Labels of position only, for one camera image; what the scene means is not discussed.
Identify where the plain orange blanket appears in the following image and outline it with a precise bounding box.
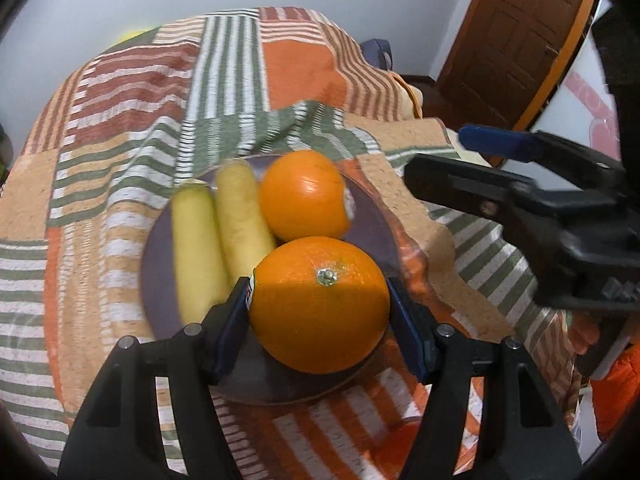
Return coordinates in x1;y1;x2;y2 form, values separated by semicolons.
390;72;427;119

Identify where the bright orange cloth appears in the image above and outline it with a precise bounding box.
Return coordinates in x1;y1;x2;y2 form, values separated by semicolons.
590;335;637;437

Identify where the striped patchwork blanket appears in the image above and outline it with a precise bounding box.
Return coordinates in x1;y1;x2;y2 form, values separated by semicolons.
0;7;583;480

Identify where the large orange with sticker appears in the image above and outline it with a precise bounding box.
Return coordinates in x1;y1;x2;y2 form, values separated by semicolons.
248;236;391;375

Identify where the dark purple plate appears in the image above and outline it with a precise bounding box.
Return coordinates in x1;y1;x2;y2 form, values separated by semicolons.
140;152;402;407

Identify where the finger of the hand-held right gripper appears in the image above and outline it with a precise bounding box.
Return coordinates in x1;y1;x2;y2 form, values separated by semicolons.
457;124;624;192
404;154;552;242

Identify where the brown wooden door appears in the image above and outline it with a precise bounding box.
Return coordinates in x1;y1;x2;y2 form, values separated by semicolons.
436;0;601;131

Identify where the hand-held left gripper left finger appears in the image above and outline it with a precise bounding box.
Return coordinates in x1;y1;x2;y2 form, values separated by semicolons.
57;276;254;480

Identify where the white panel with pink print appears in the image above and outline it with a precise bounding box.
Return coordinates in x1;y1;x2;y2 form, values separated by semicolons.
487;0;622;171

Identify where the yellow banana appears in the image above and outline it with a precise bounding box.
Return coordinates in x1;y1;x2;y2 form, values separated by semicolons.
172;180;234;327
216;161;277;287

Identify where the dark blue bag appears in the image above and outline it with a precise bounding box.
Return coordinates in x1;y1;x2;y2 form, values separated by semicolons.
361;39;394;69

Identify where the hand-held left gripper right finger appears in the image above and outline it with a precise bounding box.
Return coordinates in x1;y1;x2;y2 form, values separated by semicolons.
384;277;586;480

